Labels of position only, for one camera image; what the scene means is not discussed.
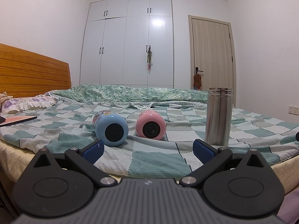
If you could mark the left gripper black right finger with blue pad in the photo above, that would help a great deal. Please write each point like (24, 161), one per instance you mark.
(237, 185)

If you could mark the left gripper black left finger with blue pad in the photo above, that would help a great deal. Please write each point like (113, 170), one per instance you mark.
(55, 185)

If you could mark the blue cartoon cup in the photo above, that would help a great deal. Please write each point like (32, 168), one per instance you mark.
(110, 127)

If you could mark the pink cup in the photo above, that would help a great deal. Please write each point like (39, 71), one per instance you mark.
(151, 125)

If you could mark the stainless steel thermos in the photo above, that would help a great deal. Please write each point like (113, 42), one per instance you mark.
(218, 118)

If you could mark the green checkered bed sheet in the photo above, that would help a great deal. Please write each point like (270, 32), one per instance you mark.
(68, 125)

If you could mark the pink book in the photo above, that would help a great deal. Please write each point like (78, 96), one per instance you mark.
(15, 119)

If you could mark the purple floral pillow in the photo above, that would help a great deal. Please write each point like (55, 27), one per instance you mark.
(16, 105)

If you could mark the green floral quilt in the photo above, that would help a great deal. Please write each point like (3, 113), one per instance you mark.
(123, 94)

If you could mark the wooden headboard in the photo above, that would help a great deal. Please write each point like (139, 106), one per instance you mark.
(28, 74)

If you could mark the wooden door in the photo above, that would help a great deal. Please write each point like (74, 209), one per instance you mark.
(212, 53)

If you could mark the hanging ornament on wardrobe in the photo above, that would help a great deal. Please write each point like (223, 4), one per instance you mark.
(149, 58)

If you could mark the white wardrobe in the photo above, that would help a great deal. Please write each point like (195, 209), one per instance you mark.
(117, 36)

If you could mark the white wall socket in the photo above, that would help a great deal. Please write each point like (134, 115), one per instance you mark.
(294, 110)

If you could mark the brown plush on door handle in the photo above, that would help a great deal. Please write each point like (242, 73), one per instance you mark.
(197, 82)

